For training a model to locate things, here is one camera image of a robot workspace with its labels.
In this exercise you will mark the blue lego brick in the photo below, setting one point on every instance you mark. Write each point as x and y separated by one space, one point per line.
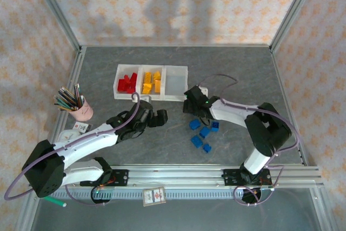
204 132
207 148
215 126
196 141
194 124

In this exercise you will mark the aluminium frame post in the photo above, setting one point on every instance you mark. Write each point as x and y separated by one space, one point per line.
55 9
293 9

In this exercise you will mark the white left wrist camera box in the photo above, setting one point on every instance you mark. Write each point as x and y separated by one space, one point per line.
146 99

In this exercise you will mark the small white packet red logo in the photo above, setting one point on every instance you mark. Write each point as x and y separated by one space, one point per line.
82 127

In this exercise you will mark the pink pencil cup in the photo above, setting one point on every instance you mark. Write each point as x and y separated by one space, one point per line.
83 112

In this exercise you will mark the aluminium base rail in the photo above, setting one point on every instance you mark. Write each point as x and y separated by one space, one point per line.
175 172

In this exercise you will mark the green marker pen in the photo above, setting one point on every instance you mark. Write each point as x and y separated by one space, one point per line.
56 201

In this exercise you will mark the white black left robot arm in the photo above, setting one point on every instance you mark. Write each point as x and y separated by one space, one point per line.
43 171

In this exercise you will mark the small white clock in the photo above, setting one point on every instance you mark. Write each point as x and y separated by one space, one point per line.
67 135

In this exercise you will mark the white plastic bin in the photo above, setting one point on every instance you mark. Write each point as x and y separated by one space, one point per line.
119 70
143 70
175 85

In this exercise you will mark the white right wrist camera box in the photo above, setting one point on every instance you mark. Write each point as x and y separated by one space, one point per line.
203 90

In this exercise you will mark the small printed card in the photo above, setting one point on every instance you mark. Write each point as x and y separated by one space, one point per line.
154 196

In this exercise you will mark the yellow lego brick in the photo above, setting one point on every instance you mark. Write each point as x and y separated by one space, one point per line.
157 75
157 85
147 76
146 88

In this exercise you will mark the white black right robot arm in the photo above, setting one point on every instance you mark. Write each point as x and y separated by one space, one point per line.
267 131

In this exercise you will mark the aluminium rear frame bar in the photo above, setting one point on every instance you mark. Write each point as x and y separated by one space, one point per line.
175 45

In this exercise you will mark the aluminium frame leg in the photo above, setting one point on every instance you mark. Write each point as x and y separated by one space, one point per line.
27 212
323 209

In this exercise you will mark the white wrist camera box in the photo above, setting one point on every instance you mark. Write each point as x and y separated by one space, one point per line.
146 99
203 90

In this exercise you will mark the aluminium side frame rail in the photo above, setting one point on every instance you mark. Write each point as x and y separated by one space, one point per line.
282 85
73 79

